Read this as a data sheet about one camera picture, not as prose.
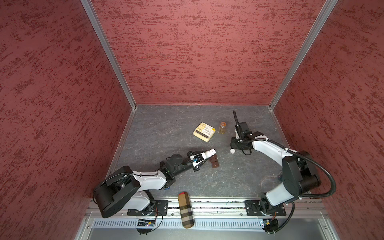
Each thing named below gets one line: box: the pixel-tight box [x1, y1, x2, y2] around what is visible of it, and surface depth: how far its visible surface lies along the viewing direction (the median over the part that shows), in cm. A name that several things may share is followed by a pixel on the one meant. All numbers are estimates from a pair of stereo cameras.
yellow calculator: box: [193, 122, 217, 142], surface depth 105 cm
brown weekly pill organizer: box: [209, 154, 220, 168], surface depth 91 cm
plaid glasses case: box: [178, 192, 195, 229], surface depth 72 cm
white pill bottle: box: [204, 148, 217, 158], surface depth 74 cm
